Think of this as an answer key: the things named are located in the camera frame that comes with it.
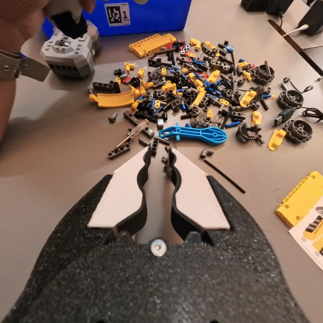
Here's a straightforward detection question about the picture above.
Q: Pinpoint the pile of small brick parts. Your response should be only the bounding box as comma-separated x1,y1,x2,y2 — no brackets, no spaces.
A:
88,38,275,145

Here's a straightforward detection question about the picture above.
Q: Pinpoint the yellow rectangular panel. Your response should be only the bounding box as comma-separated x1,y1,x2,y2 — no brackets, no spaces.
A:
275,171,323,226

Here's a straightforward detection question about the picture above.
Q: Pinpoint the yellow perforated long panel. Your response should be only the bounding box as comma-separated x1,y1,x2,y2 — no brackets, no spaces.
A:
129,33,177,57

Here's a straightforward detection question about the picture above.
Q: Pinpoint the flat black box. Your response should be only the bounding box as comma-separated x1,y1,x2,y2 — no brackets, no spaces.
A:
241,0,268,12

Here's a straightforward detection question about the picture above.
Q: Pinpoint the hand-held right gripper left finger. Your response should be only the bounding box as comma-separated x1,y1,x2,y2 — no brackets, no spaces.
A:
87,146,152,236

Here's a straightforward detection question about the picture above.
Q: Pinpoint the clear-handled small screwdriver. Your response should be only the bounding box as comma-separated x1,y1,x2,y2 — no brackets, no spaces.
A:
114,119,150,150

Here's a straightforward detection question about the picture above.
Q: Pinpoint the blue plastic bin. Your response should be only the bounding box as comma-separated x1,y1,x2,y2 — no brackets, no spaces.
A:
42,0,193,37

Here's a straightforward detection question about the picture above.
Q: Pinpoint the dark grey gear ring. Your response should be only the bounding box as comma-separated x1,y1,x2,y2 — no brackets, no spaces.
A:
237,122,265,145

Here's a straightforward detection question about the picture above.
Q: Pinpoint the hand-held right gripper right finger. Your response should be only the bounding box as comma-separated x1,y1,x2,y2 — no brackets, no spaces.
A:
168,147,231,240

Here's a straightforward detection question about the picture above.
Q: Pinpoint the person's left forearm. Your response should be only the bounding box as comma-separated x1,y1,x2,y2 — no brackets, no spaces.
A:
0,76,19,148

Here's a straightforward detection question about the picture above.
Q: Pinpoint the yellow sticker sheet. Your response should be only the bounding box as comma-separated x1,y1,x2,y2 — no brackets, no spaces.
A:
288,206,323,272

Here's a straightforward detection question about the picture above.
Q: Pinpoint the black charger block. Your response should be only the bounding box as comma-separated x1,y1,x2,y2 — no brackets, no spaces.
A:
266,0,294,15

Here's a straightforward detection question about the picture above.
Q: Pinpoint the black USB cable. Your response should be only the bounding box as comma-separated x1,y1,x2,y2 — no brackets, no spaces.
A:
274,106,323,127

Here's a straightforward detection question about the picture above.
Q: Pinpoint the person's left hand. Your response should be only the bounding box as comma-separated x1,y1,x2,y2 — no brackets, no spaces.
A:
0,0,96,55

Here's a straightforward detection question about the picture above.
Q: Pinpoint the yellow slanted brick piece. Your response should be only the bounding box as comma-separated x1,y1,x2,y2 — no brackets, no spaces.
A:
268,129,287,151

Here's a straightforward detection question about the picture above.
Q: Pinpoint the black toothed wheel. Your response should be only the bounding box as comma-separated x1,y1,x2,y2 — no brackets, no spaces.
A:
254,64,275,84
277,89,304,109
285,119,313,143

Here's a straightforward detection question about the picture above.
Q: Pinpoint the yellow curved panel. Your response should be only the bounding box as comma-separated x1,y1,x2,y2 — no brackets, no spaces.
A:
88,86,137,108

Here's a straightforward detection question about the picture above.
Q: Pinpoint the black charging dock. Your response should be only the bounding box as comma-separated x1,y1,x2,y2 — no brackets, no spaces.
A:
298,0,323,36

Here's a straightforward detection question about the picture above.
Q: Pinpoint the grey battery box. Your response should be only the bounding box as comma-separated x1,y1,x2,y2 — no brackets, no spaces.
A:
40,20,101,77

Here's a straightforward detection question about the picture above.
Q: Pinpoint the long black axle rod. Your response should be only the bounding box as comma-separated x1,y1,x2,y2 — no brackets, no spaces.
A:
203,158,246,194

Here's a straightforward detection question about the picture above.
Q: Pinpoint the dark grey angled beam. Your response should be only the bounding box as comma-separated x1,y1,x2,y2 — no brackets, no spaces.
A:
109,140,132,160

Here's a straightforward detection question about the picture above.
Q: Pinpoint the blue brick separator tool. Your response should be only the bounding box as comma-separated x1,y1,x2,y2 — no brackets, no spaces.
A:
158,123,228,146

